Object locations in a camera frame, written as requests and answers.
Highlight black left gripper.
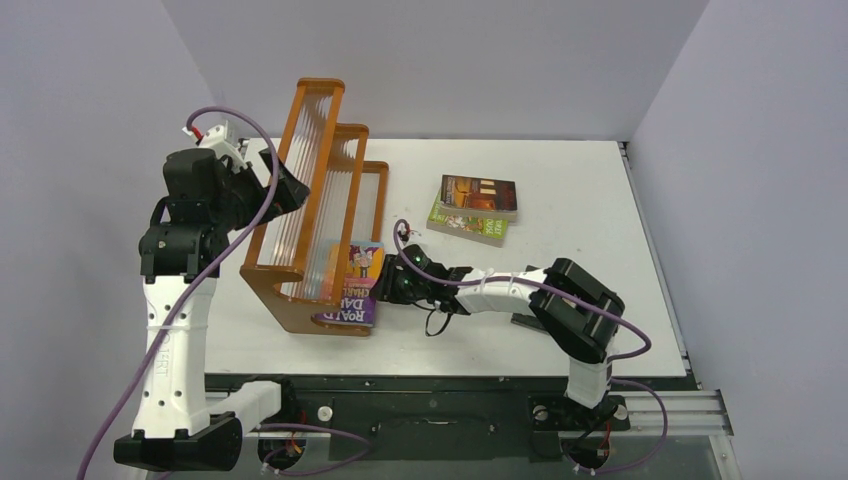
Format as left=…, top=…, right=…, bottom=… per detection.
left=209, top=148, right=309, bottom=232

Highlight colourful Roald Dahl paperback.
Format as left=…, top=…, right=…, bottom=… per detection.
left=312, top=241, right=385, bottom=330

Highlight orange wooden file rack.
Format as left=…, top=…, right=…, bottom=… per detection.
left=240, top=77, right=389, bottom=337

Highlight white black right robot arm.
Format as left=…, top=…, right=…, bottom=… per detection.
left=370, top=245, right=625, bottom=427

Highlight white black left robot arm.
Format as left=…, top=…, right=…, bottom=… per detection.
left=113, top=147, right=310, bottom=472

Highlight green cover paperback book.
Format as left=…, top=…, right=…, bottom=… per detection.
left=427, top=198, right=509, bottom=247

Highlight brown cover paperback book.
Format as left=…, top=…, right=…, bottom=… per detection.
left=438, top=175, right=519, bottom=222

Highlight dark Moon and Sixpence book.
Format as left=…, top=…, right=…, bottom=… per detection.
left=528, top=258, right=625, bottom=333

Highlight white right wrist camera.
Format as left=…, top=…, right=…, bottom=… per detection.
left=395, top=225, right=420, bottom=244

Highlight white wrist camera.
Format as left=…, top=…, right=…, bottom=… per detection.
left=395, top=225, right=420, bottom=244
left=182, top=121, right=244, bottom=159

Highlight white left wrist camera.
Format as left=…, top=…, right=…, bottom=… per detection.
left=182, top=121, right=244, bottom=159

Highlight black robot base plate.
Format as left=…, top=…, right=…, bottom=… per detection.
left=205, top=373, right=638, bottom=475

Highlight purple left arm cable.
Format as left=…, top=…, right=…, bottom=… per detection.
left=76, top=105, right=372, bottom=480

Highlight aluminium rail frame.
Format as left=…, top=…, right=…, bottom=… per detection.
left=225, top=377, right=741, bottom=479

